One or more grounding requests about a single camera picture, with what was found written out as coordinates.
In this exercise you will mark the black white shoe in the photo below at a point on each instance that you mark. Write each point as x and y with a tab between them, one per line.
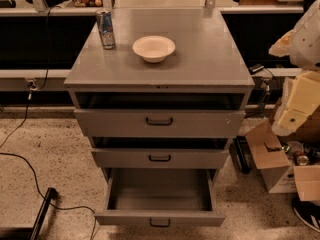
307	212

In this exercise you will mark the grey bottom drawer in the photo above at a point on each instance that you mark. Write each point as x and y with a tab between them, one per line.
160	198

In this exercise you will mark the black metal floor stand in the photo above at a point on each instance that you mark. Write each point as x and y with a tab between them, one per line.
30	233

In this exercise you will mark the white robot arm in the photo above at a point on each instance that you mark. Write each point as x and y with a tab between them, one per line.
300	96

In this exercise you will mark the grey top drawer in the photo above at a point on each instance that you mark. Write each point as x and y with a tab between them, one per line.
159	123

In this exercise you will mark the grey drawer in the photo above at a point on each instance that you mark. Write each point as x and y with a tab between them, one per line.
159	158
159	123
160	198

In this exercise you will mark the white bowl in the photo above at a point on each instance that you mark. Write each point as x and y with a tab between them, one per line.
153	49

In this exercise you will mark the grey middle drawer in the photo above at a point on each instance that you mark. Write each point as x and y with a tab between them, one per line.
159	158

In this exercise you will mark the small black device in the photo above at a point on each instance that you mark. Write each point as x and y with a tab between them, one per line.
255	69

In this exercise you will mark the open cardboard box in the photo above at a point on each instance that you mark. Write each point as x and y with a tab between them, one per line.
278	170

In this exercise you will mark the blue silver drink can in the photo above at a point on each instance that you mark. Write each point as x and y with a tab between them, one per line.
105	28

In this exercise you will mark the grey metal drawer cabinet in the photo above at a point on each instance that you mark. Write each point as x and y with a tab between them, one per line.
205	72

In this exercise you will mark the red can in box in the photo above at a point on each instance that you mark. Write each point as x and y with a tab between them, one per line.
300	158

